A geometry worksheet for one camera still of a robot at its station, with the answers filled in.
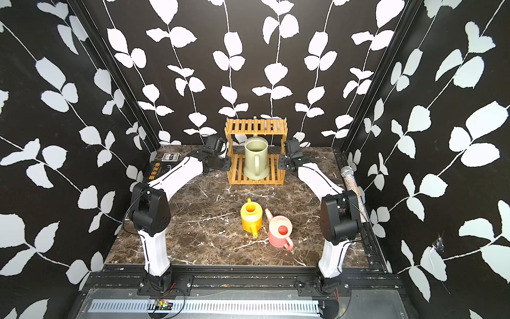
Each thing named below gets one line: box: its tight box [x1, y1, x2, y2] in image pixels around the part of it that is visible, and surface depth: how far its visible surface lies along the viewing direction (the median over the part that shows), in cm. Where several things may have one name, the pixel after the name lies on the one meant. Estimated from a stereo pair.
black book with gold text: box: [147, 156, 190, 183], surface depth 112 cm
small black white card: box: [160, 152, 182, 163], surface depth 117 cm
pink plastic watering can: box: [264, 208, 294, 251], surface depth 80 cm
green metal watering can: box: [243, 116, 271, 181], surface depth 93 cm
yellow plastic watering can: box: [240, 198, 263, 239], surface depth 83 cm
